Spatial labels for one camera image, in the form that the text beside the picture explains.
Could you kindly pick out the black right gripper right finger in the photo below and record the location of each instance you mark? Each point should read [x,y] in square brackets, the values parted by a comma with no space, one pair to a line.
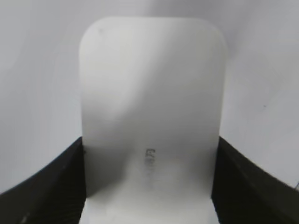
[243,193]

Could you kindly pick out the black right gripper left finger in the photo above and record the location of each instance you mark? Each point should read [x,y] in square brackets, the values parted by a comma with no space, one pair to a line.
[54,195]

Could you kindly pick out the white board eraser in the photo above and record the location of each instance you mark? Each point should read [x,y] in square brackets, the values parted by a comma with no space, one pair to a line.
[151,99]

